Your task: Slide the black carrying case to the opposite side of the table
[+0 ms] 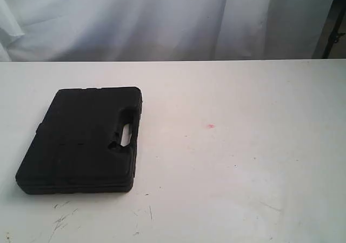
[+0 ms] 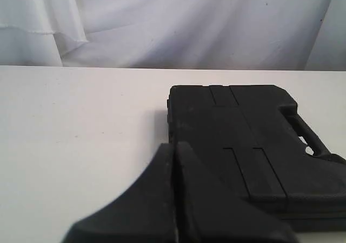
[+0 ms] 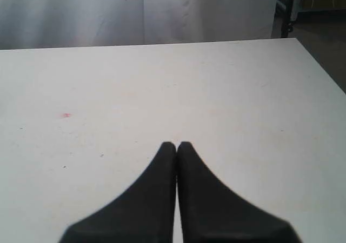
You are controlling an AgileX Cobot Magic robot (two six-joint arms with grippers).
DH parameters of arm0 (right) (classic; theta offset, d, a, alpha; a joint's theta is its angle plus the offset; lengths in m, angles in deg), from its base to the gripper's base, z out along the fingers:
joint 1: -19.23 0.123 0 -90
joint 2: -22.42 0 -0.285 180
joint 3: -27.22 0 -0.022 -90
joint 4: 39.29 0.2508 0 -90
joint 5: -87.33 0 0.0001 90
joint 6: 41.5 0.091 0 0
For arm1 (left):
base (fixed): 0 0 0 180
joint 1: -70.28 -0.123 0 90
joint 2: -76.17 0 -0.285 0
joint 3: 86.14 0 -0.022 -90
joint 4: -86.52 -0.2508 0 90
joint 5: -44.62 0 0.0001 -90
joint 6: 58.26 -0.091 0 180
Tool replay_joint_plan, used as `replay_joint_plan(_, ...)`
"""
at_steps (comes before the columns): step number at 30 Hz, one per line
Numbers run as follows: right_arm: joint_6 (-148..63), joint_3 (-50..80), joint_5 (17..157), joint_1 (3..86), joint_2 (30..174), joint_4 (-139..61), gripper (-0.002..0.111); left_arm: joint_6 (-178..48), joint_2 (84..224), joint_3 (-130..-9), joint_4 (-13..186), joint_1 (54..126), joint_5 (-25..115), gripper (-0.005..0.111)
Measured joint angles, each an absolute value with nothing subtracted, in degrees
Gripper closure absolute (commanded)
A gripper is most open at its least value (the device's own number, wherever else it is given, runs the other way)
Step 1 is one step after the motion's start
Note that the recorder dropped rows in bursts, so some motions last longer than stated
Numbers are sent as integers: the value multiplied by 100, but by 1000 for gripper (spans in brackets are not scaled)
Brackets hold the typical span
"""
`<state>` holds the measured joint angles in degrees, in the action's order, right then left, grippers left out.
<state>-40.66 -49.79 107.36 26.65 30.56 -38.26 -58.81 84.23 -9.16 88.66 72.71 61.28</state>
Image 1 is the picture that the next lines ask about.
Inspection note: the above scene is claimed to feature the black plastic tool case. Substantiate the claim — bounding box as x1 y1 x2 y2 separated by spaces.
15 86 143 194

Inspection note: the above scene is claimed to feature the black metal stand pole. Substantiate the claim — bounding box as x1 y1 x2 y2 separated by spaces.
322 0 345 59

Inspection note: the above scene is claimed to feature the white backdrop curtain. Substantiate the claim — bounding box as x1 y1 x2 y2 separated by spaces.
1 0 333 62

